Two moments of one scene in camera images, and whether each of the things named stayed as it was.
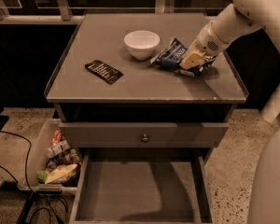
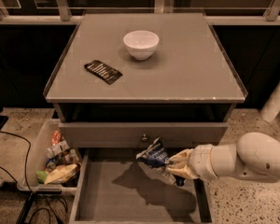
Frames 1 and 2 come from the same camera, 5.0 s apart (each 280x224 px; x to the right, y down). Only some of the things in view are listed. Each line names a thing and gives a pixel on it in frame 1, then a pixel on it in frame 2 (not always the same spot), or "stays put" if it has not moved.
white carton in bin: (57, 148) stays put
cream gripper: (205, 43) -> (201, 161)
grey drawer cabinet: (109, 94) stays put
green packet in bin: (41, 175) stays put
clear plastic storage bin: (53, 167) stays put
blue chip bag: (171, 57) -> (156, 156)
